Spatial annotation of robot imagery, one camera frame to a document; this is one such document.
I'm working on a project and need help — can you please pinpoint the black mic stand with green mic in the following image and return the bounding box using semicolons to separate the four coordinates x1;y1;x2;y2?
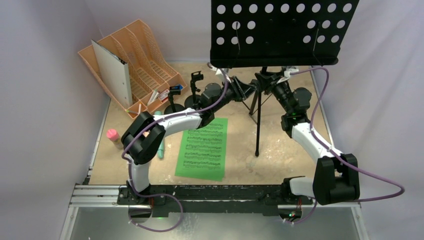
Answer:
184;70;204;108

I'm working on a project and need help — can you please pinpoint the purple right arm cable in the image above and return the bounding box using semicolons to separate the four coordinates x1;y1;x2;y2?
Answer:
291;67;406;203

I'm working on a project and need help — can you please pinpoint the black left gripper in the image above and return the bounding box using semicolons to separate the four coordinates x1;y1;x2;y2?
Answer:
211;76;256;114

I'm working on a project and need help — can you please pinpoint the mint green toy microphone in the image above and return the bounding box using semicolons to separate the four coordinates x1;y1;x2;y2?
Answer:
154;110;165;160

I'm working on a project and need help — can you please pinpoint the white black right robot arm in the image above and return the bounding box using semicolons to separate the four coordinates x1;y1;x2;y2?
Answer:
255;72;360;205

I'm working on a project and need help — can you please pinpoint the black tripod music stand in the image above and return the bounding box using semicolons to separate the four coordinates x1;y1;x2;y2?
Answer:
209;0;361;158

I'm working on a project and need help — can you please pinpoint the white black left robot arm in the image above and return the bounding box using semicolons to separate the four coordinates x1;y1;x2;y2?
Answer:
120;76;257;205

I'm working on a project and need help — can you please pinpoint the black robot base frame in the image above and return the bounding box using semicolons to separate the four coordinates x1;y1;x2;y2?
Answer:
117;183;313;218

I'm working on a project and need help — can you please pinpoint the grey binder folder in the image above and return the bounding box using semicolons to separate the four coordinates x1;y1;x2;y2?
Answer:
91;40;133;109

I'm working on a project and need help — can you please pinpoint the pink capped bottle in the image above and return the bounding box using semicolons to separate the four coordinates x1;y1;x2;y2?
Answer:
106;128;123;150

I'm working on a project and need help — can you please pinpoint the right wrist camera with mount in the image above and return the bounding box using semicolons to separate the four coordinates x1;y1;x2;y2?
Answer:
276;66;299;84

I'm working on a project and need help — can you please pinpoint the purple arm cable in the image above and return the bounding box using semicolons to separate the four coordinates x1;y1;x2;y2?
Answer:
120;62;230;203
291;67;406;203

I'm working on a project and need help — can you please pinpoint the black mic stand for pink mic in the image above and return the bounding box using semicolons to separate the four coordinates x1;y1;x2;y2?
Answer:
163;85;185;115

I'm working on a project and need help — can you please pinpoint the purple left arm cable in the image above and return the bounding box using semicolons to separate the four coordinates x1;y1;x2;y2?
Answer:
120;62;230;203

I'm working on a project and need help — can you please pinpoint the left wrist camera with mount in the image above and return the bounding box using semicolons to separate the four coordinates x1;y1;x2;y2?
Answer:
211;66;230;83

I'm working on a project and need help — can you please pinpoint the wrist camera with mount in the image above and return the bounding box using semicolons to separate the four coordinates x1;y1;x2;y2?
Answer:
276;66;299;84
211;66;230;83

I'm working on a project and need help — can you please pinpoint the orange plastic file organizer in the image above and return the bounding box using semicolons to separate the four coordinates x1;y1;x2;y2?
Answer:
78;19;188;114

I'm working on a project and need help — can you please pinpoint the green capped marker middle slot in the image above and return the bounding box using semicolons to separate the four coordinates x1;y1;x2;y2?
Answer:
147;89;158;105

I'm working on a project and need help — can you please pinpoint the red white staples box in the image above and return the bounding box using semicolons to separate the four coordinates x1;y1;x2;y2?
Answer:
157;89;170;102

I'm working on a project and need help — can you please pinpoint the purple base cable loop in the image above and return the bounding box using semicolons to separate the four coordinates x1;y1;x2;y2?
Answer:
128;193;185;233

